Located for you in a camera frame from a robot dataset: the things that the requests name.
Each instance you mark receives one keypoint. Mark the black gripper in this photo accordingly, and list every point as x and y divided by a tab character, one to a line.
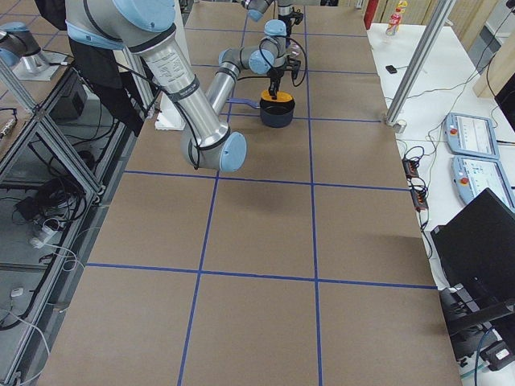
275	75

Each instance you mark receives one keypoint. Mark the yellow corn cob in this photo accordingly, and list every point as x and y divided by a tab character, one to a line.
279	96

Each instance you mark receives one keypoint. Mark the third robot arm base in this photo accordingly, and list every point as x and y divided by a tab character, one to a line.
23	54

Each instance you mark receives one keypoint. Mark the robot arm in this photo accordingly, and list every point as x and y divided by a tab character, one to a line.
148	30
265	8

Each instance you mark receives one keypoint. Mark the small black box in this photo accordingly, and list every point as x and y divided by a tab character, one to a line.
391	69

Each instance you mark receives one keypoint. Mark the drink bottle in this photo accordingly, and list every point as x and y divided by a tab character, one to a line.
395	19

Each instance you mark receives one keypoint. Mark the black cloth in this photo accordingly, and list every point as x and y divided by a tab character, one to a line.
114	88

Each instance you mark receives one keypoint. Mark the brown table mat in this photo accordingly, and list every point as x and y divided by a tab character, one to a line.
305	267

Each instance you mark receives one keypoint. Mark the upper teach pendant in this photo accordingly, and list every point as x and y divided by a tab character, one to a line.
470	135

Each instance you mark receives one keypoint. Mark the teach pendant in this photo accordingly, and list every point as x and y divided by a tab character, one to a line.
470	135
473	175

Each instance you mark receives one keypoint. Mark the lower teach pendant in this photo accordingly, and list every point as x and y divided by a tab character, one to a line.
473	175

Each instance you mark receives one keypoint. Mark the blue saucepan with handle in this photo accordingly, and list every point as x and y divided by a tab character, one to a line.
276	113

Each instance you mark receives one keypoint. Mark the aluminium frame post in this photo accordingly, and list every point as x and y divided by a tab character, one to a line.
421	52

